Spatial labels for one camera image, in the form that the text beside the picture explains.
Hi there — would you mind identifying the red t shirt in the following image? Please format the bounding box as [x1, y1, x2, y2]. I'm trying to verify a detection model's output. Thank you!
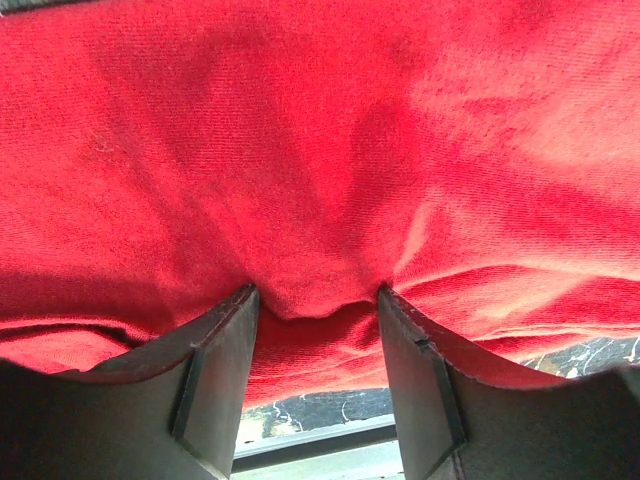
[1, 1, 639, 406]

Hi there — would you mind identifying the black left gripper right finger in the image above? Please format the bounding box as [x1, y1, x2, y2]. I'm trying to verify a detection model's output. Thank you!
[377, 287, 639, 479]

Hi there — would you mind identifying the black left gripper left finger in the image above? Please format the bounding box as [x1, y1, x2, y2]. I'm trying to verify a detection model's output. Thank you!
[1, 286, 260, 479]

